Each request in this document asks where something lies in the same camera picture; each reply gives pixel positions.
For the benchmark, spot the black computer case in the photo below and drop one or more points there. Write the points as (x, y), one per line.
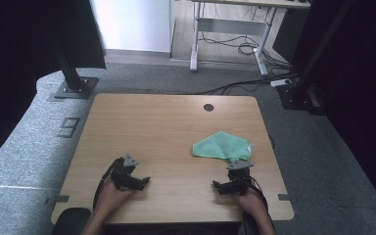
(287, 34)

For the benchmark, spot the white power strip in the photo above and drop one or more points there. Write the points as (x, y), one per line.
(280, 82)

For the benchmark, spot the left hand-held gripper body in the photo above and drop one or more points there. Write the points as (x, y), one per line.
(123, 173)

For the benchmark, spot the person's left hand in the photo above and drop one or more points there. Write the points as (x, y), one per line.
(112, 197)

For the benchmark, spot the white desk frame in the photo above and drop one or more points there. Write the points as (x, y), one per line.
(231, 26)

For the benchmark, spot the green cloth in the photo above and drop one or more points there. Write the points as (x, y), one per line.
(223, 147)

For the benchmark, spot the grey tape strip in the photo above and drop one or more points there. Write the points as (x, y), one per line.
(58, 198)
(284, 197)

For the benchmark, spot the black metal stand, grey base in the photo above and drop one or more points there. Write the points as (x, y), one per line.
(73, 83)

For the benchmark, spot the black curtain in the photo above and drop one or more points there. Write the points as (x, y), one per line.
(362, 98)
(19, 65)

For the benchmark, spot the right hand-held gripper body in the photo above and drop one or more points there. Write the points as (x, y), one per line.
(239, 178)

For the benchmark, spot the person's right hand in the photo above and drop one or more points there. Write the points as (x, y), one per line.
(249, 202)

